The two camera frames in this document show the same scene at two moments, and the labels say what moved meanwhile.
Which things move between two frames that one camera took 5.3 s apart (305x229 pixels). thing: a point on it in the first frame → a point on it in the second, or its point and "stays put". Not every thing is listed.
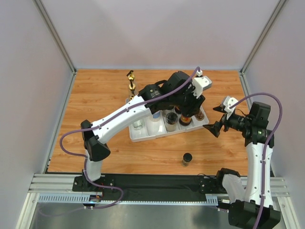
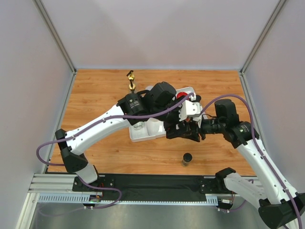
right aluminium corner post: (263, 35) stays put
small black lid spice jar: (187, 157) stays put
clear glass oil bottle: (137, 125) stays put
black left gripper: (194, 108) → (171, 130)
